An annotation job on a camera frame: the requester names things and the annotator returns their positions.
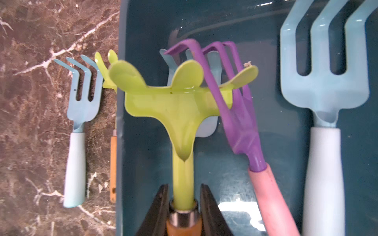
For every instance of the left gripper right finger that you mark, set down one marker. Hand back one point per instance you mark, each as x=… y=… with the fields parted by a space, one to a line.
x=213 y=222

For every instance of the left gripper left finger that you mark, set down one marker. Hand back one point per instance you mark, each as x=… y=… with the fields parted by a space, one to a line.
x=154 y=223

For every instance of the green rake orange handle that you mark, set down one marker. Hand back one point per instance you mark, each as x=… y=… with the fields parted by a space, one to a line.
x=181 y=108

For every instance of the light blue fork white handle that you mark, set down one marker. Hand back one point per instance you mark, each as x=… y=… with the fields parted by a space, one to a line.
x=79 y=112

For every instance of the green rake wooden handle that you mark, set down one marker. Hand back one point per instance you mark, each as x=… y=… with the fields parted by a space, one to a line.
x=108 y=83

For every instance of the purple rake pink handle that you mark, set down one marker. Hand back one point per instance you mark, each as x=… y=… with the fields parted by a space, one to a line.
x=241 y=130

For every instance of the pale blue fork white handle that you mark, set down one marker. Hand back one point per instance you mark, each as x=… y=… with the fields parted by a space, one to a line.
x=325 y=93

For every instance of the dark teal storage box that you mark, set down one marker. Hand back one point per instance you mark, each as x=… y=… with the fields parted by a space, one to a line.
x=144 y=154

